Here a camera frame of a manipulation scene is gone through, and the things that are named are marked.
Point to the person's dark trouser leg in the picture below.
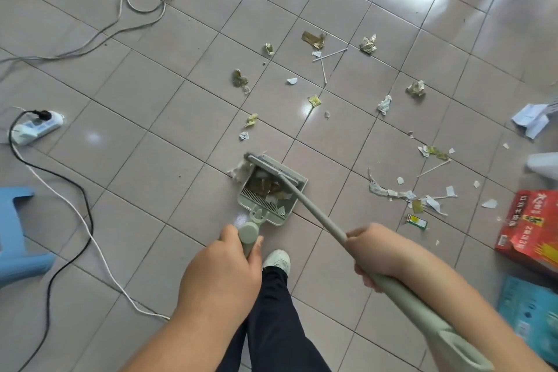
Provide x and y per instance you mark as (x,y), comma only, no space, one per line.
(274,323)

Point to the person's right thumb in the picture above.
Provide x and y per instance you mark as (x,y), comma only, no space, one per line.
(359,234)

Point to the folded white paper sheet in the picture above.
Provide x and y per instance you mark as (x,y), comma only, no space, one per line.
(529,119)

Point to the small green yellow packet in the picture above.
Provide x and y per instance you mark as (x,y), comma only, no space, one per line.
(417,221)

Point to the person's right forearm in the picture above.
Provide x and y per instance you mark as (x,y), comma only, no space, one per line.
(462,315)

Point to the red cardboard box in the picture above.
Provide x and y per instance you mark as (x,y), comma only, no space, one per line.
(529,228)

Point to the litter pile inside dustpan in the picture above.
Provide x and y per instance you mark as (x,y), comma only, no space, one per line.
(266,186)

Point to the person's right hand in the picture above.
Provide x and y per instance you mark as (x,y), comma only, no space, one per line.
(383,249)

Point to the grey dust clump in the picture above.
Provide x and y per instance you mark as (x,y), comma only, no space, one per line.
(236,170)

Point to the person's left thumb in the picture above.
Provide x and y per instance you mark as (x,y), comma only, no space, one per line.
(230,234)

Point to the light blue cardboard box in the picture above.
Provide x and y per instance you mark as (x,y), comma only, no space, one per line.
(532,315)

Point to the scattered crumpled gold wrappers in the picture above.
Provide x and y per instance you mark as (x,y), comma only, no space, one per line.
(314,39)

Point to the person's left hand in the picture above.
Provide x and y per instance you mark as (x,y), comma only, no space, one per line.
(213,280)

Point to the pale green dustpan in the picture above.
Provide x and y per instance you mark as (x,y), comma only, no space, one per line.
(249,232)

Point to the scattered white paper scraps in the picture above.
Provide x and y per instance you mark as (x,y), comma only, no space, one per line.
(292,80)

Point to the twisted white paper strip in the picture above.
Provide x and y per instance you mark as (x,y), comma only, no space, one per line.
(379,189)

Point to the white cotton swab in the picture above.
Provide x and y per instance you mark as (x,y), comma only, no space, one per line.
(323,71)
(433,168)
(331,55)

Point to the white power strip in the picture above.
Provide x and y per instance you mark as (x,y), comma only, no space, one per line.
(37,126)

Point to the person's left forearm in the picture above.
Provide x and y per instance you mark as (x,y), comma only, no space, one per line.
(187,341)

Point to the blue plastic stool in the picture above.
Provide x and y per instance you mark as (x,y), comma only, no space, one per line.
(17,249)

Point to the person's white shoe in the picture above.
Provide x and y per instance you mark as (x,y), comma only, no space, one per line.
(277,260)

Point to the white plastic object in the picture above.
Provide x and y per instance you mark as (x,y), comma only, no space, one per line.
(545,165)

